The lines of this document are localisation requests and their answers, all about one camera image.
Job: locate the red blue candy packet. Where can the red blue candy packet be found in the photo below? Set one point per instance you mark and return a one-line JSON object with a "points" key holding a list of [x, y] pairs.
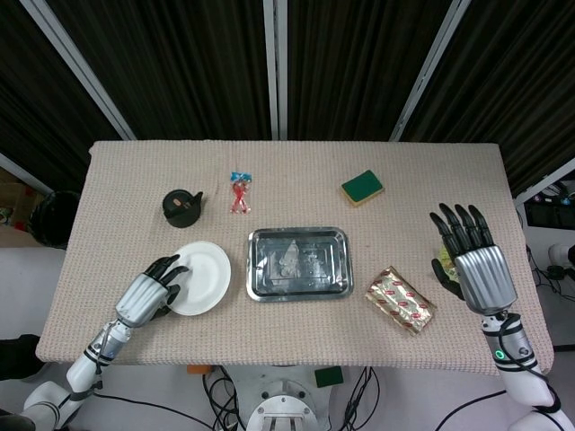
{"points": [[240, 195]]}

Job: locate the dark electronics equipment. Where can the dark electronics equipment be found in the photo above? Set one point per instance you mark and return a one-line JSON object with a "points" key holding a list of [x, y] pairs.
{"points": [[548, 211]]}

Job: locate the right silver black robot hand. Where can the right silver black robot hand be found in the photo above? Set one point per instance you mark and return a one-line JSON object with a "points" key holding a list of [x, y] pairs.
{"points": [[485, 278]]}

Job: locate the white frame post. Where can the white frame post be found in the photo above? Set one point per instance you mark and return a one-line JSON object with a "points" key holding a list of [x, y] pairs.
{"points": [[20, 170], [543, 182], [275, 67], [81, 72], [431, 72]]}

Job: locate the green snack packet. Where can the green snack packet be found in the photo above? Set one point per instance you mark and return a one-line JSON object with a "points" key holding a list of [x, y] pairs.
{"points": [[449, 265]]}

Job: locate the white round plate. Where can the white round plate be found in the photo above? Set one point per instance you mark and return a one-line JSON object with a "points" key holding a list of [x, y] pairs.
{"points": [[206, 278]]}

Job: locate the black waste bin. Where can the black waste bin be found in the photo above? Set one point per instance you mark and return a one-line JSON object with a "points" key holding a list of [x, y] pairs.
{"points": [[54, 220]]}

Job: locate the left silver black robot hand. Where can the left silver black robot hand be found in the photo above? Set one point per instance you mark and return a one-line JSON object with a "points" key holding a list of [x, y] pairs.
{"points": [[141, 296]]}

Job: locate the small dark green block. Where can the small dark green block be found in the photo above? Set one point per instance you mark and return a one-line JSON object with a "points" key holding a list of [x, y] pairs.
{"points": [[328, 377]]}

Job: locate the green yellow sponge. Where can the green yellow sponge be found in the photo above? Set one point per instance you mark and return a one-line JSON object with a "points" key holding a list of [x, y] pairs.
{"points": [[361, 186]]}

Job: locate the rectangular stainless steel tray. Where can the rectangular stainless steel tray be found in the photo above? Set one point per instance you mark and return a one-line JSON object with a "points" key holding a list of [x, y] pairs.
{"points": [[298, 265]]}

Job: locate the gold red tea packet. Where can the gold red tea packet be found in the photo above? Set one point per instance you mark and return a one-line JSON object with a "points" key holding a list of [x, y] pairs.
{"points": [[400, 303]]}

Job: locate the cardboard box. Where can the cardboard box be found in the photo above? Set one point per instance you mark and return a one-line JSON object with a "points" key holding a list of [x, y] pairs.
{"points": [[18, 202]]}

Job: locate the small orange block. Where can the small orange block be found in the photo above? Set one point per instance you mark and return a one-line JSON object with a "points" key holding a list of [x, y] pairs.
{"points": [[198, 369]]}

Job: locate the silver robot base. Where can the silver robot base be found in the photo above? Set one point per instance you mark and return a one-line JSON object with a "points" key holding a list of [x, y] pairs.
{"points": [[287, 404]]}

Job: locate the black curtain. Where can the black curtain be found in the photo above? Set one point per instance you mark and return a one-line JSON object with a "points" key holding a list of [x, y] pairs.
{"points": [[40, 112], [179, 67], [359, 67], [516, 90]]}

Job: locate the beige waffle tablecloth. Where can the beige waffle tablecloth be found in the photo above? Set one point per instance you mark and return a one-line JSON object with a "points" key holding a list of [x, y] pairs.
{"points": [[292, 332]]}

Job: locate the white rounded object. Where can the white rounded object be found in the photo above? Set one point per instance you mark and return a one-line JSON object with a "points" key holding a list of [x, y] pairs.
{"points": [[559, 253]]}

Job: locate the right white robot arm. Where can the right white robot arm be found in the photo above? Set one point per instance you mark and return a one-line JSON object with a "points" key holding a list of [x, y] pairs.
{"points": [[516, 359]]}

